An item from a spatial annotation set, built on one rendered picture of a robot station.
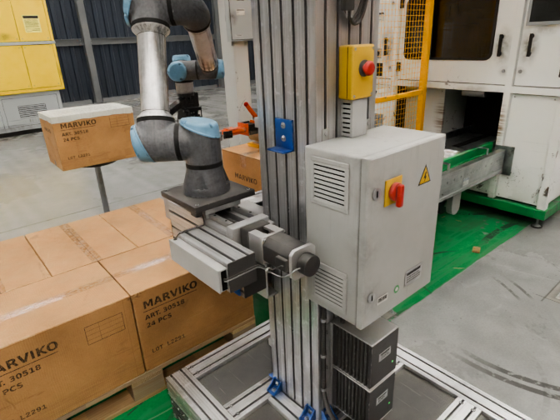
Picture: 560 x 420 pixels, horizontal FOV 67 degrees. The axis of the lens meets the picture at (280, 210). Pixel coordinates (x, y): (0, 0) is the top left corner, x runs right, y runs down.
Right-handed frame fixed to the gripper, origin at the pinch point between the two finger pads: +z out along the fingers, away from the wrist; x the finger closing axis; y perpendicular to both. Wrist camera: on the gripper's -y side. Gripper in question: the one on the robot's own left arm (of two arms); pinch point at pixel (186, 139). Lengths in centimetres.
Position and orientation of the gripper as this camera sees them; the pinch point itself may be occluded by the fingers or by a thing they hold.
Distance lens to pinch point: 196.7
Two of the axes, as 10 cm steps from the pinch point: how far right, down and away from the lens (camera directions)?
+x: -6.5, -2.7, 7.1
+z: 0.4, 9.2, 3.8
